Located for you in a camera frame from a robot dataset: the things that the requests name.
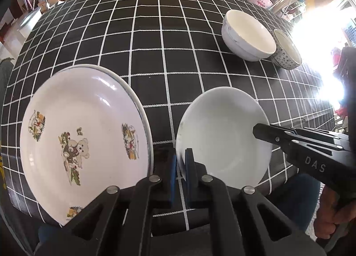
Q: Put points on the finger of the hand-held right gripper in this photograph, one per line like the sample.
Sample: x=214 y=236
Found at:
x=319 y=135
x=272 y=135

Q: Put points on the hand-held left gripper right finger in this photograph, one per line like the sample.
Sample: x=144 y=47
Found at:
x=190 y=178

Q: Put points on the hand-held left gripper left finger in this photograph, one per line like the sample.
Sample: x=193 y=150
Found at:
x=173 y=178

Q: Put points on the white bowl with pink flower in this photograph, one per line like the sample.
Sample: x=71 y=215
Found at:
x=222 y=133

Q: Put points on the blue patterned bowl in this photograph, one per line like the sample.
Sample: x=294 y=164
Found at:
x=289 y=58

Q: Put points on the plain white bowl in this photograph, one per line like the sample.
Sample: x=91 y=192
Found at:
x=250 y=30

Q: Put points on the bear print white plate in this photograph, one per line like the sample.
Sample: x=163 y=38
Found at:
x=83 y=105

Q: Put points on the person's right hand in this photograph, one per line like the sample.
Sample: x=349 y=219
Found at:
x=328 y=219

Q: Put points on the person's blue jeans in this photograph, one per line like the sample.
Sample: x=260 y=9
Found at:
x=292 y=197

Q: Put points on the black checkered tablecloth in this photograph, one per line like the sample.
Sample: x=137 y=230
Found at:
x=167 y=36

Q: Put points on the white mop bucket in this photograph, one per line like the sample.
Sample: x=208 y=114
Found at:
x=29 y=22

